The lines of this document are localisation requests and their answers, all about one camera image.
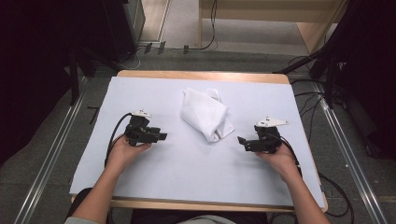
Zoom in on small black floor bracket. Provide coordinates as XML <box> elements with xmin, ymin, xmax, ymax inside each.
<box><xmin>86</xmin><ymin>105</ymin><xmax>101</xmax><ymax>125</ymax></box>

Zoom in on light wooden desk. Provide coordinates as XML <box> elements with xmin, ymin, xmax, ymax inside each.
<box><xmin>198</xmin><ymin>0</ymin><xmax>350</xmax><ymax>54</ymax></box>

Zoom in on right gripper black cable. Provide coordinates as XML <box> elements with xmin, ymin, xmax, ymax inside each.
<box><xmin>273</xmin><ymin>133</ymin><xmax>356</xmax><ymax>218</ymax></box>

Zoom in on white floor cable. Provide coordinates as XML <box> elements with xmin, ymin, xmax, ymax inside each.
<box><xmin>119</xmin><ymin>45</ymin><xmax>148</xmax><ymax>71</ymax></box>

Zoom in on white mesh laundry bag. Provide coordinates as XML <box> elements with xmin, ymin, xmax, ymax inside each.
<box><xmin>179</xmin><ymin>87</ymin><xmax>236</xmax><ymax>144</ymax></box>

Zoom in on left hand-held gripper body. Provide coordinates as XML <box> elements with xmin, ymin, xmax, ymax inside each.
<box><xmin>124</xmin><ymin>108</ymin><xmax>154</xmax><ymax>147</ymax></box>

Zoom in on black metal stand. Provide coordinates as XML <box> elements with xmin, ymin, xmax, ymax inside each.
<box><xmin>273</xmin><ymin>43</ymin><xmax>345</xmax><ymax>110</ymax></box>
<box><xmin>67</xmin><ymin>46</ymin><xmax>123</xmax><ymax>106</ymax></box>

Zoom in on black curtain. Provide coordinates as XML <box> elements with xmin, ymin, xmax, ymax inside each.
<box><xmin>321</xmin><ymin>0</ymin><xmax>396</xmax><ymax>161</ymax></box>
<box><xmin>0</xmin><ymin>0</ymin><xmax>138</xmax><ymax>164</ymax></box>

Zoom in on white table mat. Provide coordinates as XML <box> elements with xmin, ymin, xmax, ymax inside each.
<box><xmin>68</xmin><ymin>76</ymin><xmax>327</xmax><ymax>209</ymax></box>

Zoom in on black floor cables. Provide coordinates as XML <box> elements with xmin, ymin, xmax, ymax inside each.
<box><xmin>288</xmin><ymin>55</ymin><xmax>330</xmax><ymax>145</ymax></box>

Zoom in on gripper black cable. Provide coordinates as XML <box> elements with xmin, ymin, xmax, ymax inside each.
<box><xmin>273</xmin><ymin>133</ymin><xmax>356</xmax><ymax>218</ymax></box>
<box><xmin>104</xmin><ymin>112</ymin><xmax>134</xmax><ymax>168</ymax></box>

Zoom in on black hanging cable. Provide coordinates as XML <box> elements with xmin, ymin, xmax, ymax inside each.
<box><xmin>183</xmin><ymin>0</ymin><xmax>219</xmax><ymax>52</ymax></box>

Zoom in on wooden table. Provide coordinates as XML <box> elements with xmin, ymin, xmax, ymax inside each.
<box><xmin>70</xmin><ymin>69</ymin><xmax>329</xmax><ymax>213</ymax></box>

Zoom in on person's right hand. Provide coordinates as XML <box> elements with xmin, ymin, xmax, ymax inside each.
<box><xmin>255</xmin><ymin>142</ymin><xmax>303</xmax><ymax>184</ymax></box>

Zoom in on metal floor rail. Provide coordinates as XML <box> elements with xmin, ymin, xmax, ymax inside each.
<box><xmin>13</xmin><ymin>76</ymin><xmax>90</xmax><ymax>224</ymax></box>
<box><xmin>312</xmin><ymin>81</ymin><xmax>389</xmax><ymax>224</ymax></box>

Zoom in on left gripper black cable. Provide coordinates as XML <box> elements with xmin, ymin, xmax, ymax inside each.
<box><xmin>104</xmin><ymin>112</ymin><xmax>134</xmax><ymax>168</ymax></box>

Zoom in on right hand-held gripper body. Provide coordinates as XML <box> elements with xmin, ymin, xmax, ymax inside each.
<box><xmin>254</xmin><ymin>116</ymin><xmax>290</xmax><ymax>154</ymax></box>

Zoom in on person's dark pants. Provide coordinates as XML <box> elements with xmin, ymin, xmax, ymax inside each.
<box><xmin>66</xmin><ymin>186</ymin><xmax>270</xmax><ymax>224</ymax></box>

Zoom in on person's left hand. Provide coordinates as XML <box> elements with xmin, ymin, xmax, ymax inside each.
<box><xmin>106</xmin><ymin>134</ymin><xmax>153</xmax><ymax>175</ymax></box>

